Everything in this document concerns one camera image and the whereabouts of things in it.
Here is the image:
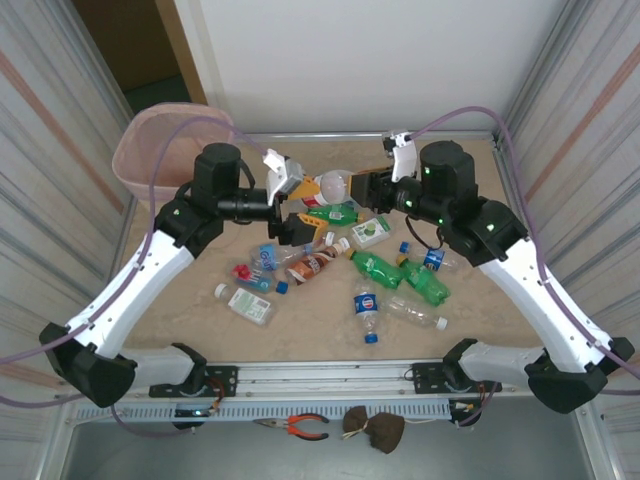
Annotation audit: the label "red label bottle red cap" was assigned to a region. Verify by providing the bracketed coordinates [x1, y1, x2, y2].
[299, 168, 355, 210]

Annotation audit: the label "green lime label bottle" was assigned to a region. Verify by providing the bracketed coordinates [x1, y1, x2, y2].
[335, 216, 392, 253]

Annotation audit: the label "brown label bottle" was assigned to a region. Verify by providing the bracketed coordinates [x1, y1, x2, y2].
[284, 244, 346, 287]

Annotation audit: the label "clear bottle light blue label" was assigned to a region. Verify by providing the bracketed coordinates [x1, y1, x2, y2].
[254, 242, 321, 275]

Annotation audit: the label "blue bottle red flower label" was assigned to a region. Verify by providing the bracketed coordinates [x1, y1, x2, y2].
[230, 263, 291, 296]

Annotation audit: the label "green bottle yellow cap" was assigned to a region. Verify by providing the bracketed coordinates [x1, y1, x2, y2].
[344, 248, 405, 291]
[394, 254, 452, 307]
[305, 203, 366, 227]

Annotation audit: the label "blue-capped blue label bottle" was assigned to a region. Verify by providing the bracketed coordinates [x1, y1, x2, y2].
[398, 240, 459, 274]

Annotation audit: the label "green white label bottle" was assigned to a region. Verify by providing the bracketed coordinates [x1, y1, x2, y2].
[213, 282, 278, 327]

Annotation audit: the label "Pepsi label bottle blue cap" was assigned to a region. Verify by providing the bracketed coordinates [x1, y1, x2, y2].
[352, 279, 382, 346]

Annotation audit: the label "beige ribbed waste bin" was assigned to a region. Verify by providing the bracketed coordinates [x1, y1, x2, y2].
[111, 101, 236, 204]

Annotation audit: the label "brown cloth pouch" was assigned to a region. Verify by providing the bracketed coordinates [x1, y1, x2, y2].
[341, 404, 407, 456]

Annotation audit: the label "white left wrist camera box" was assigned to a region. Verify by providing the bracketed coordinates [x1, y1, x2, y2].
[262, 148, 305, 206]

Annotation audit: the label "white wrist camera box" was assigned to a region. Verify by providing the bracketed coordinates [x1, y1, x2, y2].
[382, 129, 419, 184]
[262, 148, 305, 206]

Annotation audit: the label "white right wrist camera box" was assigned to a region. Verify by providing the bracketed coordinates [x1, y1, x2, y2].
[382, 129, 419, 184]

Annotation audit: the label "aluminium table edge rail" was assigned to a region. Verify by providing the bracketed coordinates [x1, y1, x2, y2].
[233, 130, 499, 146]

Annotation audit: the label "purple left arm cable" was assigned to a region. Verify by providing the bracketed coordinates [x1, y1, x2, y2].
[0, 117, 269, 439]

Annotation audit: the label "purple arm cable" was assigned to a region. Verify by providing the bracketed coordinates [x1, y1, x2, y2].
[0, 117, 269, 439]
[408, 105, 640, 429]

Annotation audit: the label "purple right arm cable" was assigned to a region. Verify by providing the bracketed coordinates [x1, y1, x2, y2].
[408, 105, 640, 429]

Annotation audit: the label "brown wooden door frame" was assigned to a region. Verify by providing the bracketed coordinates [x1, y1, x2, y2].
[153, 0, 210, 107]

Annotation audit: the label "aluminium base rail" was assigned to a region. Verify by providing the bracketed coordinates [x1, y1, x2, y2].
[54, 355, 597, 401]

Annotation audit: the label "white slotted cable duct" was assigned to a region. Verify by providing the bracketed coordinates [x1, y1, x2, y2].
[72, 401, 451, 422]

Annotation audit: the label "thin red black wires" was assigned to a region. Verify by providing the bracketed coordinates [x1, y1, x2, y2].
[449, 382, 490, 416]
[207, 377, 227, 416]

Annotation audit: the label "orange handled pliers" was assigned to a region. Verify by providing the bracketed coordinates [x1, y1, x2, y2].
[252, 412, 331, 442]

